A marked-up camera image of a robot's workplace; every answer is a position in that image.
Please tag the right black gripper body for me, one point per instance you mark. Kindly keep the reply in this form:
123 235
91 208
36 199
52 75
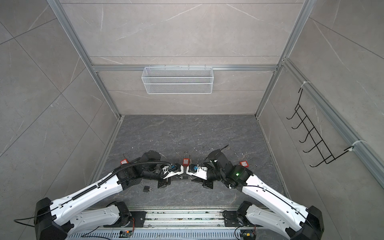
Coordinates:
212 175

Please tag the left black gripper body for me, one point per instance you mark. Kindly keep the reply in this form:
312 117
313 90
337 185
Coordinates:
155 175

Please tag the red padlock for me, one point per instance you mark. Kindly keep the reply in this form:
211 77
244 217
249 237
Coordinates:
244 164
186 159
125 160

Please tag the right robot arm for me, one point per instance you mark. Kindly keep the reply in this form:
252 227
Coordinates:
248 183

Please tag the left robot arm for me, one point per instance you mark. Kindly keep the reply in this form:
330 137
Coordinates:
60 218

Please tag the small black padlock near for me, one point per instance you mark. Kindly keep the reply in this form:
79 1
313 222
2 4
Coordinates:
147 189

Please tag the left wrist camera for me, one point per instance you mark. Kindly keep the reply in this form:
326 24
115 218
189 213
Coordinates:
172 170

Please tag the aluminium mounting rail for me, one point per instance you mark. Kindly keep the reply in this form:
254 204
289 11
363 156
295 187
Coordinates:
211 218

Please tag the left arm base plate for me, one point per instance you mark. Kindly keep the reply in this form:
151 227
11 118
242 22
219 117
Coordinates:
136 219

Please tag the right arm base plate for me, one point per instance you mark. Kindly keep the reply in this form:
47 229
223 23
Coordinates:
235 219

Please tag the white wire mesh basket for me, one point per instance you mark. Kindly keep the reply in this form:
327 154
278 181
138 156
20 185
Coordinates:
178 80

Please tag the white slotted cable duct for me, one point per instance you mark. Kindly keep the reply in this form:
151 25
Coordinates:
187 234

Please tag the black wire hook rack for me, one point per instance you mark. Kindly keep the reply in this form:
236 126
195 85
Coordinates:
313 135

